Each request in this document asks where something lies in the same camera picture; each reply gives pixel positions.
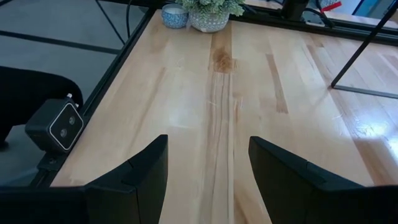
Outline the black aluminium table frame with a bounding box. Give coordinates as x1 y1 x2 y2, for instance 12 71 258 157
29 0 398 187

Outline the potted artificial green plant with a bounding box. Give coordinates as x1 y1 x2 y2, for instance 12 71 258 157
175 0 246 34

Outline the blue patterned white candle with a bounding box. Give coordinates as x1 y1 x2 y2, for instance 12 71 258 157
160 3 190 29

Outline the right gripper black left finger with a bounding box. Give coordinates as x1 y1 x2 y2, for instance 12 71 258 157
84 134 169 224

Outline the black padded seat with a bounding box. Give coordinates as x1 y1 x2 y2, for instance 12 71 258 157
0 65 84 147

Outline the black table-level camera box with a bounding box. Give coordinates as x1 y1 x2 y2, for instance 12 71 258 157
24 93 85 154

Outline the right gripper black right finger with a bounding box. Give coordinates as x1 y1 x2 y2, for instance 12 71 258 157
248 136 374 224

